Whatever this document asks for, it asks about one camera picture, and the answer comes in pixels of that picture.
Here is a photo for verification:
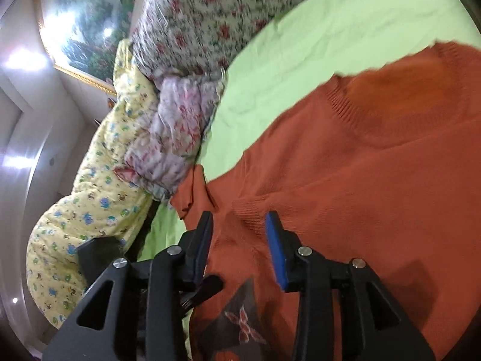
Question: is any orange knit sweater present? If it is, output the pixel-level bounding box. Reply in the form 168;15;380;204
172;42;480;360

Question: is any yellow cartoon print blanket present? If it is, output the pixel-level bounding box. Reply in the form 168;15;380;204
26;39;156;328

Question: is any pink floral pillow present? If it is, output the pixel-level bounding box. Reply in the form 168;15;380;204
114;69;226;203

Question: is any red floral white quilt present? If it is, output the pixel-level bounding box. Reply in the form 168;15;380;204
131;0;304;78

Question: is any light green bed sheet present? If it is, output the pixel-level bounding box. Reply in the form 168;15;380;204
137;0;481;361

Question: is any gold framed landscape painting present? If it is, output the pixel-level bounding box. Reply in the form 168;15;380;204
33;0;135;95

